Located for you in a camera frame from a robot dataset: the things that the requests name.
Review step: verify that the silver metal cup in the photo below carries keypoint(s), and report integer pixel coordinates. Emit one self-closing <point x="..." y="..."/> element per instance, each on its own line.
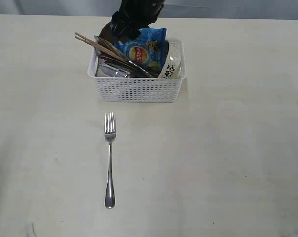
<point x="107" y="69"/>

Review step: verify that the upper brown wooden chopstick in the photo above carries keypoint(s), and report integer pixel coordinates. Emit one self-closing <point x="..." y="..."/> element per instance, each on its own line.
<point x="83" y="37"/>

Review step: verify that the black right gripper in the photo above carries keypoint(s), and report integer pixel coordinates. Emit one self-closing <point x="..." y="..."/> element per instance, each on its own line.
<point x="134" y="11"/>

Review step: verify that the white perforated plastic basket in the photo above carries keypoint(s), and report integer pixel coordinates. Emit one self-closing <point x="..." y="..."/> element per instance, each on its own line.
<point x="121" y="89"/>

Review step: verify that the blue chips bag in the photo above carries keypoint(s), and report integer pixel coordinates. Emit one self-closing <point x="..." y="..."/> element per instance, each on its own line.
<point x="148" y="49"/>

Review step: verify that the brown round plate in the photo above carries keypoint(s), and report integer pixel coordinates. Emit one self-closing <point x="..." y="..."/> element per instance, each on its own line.
<point x="107" y="37"/>

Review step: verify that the brown wooden chopstick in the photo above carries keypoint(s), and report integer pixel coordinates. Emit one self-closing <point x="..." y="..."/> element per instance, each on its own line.
<point x="83" y="37"/>
<point x="101" y="49"/>

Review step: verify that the white bowl with black pattern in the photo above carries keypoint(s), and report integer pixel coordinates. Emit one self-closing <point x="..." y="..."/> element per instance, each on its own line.
<point x="172" y="65"/>

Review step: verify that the silver table knife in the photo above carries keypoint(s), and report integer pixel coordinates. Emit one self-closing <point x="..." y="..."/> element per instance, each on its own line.
<point x="130" y="63"/>

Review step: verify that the lower brown wooden chopstick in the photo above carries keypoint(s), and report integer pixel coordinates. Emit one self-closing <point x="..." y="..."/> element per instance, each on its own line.
<point x="101" y="49"/>

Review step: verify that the silver metal fork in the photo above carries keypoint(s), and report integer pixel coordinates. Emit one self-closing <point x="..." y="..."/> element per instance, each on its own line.
<point x="110" y="136"/>

